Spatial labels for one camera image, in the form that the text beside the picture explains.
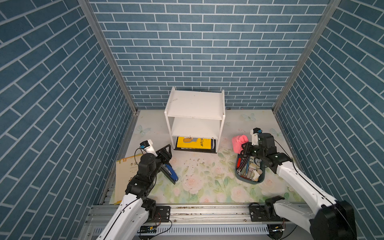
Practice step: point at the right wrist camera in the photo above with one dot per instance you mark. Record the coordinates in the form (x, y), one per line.
(255, 136)

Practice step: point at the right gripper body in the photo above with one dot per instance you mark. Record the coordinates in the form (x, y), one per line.
(250, 150)

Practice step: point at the pink and grey cloth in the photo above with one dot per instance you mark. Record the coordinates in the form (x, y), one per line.
(238, 141)

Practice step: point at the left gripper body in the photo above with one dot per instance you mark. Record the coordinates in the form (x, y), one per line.
(162, 159)

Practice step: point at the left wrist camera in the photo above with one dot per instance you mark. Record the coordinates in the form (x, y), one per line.
(148, 147)

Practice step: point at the beige textbook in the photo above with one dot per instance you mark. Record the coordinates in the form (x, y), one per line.
(126, 169)

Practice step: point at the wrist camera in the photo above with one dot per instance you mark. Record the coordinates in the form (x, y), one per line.
(148, 147)
(255, 136)

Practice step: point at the right circuit board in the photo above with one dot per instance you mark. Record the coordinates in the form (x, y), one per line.
(275, 232)

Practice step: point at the left circuit board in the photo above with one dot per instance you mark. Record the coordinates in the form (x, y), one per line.
(147, 230)

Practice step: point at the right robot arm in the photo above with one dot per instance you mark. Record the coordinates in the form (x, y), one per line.
(328, 219)

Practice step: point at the blue stapler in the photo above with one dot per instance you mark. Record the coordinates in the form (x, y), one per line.
(169, 172)

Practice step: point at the yellow book under shelf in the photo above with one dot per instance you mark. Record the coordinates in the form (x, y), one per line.
(196, 145)

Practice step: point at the white two-tier bookshelf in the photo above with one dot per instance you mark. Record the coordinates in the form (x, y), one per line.
(192, 114)

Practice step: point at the circuit board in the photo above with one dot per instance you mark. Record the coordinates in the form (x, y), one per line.
(275, 232)
(147, 230)

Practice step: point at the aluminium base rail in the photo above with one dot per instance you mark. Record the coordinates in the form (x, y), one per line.
(194, 219)

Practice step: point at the teal storage basket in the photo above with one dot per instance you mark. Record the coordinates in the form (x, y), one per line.
(249, 169)

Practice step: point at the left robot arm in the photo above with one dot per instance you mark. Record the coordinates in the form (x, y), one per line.
(136, 208)

